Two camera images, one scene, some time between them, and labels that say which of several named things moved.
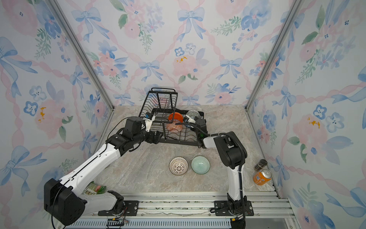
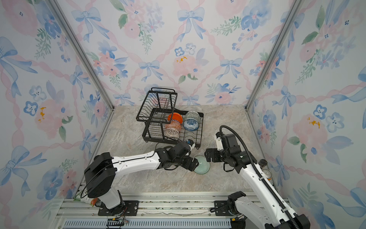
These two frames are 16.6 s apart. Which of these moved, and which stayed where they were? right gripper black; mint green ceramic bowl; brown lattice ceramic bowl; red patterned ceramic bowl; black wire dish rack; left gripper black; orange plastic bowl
Moved: brown lattice ceramic bowl; right gripper black; left gripper black
Stayed: red patterned ceramic bowl; mint green ceramic bowl; orange plastic bowl; black wire dish rack
